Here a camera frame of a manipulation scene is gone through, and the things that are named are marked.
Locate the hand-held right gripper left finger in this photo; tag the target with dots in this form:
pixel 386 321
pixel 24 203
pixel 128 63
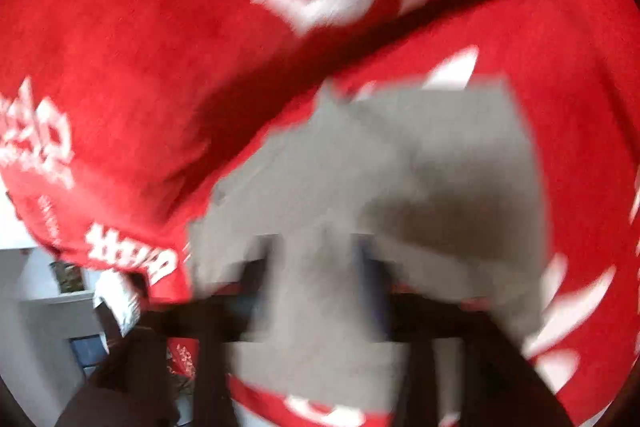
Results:
pixel 250 302

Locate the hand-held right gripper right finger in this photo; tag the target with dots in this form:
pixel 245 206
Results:
pixel 380 302

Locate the grey knit sweater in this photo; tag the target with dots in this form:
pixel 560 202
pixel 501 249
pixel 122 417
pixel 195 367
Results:
pixel 400 167

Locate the white quilted cloth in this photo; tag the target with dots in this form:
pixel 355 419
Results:
pixel 117 302

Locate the red printed blanket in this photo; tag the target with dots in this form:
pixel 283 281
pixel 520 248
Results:
pixel 150 72

